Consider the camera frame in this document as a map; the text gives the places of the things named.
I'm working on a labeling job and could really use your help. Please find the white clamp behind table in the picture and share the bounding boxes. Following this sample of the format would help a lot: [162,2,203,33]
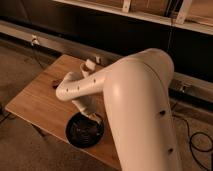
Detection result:
[95,56,101,64]

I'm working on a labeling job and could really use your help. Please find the white wall bracket left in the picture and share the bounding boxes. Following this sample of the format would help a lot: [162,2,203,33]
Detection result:
[31,35,40,46]

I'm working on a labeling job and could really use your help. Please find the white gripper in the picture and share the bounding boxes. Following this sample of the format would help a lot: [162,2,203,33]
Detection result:
[72,96,103,124]

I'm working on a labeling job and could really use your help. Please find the white shelf frame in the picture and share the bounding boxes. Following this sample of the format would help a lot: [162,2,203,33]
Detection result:
[54,0,213,35]

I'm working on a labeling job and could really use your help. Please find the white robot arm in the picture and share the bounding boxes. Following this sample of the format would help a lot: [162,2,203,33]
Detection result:
[56,48,182,171]

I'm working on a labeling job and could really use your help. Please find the metal bracket right rail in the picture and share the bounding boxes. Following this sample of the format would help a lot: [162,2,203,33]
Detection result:
[176,82,190,93]

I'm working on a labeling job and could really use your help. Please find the black floor cable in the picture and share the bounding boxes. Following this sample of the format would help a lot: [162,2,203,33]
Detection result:
[171,103,213,171]

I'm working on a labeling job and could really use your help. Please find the black ceramic bowl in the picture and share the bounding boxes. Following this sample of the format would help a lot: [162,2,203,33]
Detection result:
[65,112,104,148]

